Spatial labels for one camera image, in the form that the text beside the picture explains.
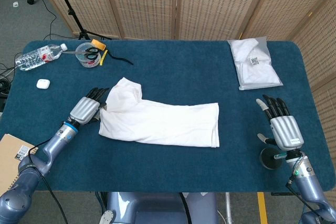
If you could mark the clear round plastic tub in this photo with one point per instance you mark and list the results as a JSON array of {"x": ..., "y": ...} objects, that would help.
[{"x": 88, "y": 61}]

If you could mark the white t-shirt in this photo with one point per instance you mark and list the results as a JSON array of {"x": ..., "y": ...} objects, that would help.
[{"x": 162, "y": 124}]

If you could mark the white earbuds case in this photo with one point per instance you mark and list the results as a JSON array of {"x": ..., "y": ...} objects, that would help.
[{"x": 43, "y": 83}]

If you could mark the black tripod stand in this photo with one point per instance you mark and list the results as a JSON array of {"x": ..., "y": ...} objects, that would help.
[{"x": 72, "y": 14}]

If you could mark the black round disc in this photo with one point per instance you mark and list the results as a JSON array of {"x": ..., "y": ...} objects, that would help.
[{"x": 267, "y": 161}]

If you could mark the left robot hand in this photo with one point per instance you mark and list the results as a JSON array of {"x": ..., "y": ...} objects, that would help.
[{"x": 84, "y": 111}]

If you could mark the brown spiral notebook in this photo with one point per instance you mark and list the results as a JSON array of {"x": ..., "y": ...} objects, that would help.
[{"x": 10, "y": 161}]

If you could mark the clear plastic water bottle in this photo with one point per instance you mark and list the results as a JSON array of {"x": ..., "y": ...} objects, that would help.
[{"x": 36, "y": 57}]

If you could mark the blue-grey robot torso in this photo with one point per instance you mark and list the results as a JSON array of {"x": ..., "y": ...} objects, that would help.
[{"x": 157, "y": 208}]

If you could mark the white metal pole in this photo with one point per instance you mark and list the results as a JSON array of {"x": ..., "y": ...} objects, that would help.
[{"x": 228, "y": 207}]

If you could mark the white paper scrap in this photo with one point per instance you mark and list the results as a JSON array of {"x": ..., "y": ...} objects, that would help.
[{"x": 15, "y": 4}]

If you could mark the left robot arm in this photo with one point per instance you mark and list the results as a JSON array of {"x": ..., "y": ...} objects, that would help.
[{"x": 52, "y": 148}]

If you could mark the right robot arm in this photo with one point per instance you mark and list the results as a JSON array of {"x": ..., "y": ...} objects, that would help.
[{"x": 309, "y": 182}]

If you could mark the bagged folded white garment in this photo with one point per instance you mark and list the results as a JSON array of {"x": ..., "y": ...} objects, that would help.
[{"x": 256, "y": 66}]

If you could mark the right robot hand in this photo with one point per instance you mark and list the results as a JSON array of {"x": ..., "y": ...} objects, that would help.
[{"x": 286, "y": 129}]

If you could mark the blue carpet table cover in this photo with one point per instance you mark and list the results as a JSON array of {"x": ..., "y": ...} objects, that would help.
[{"x": 170, "y": 169}]

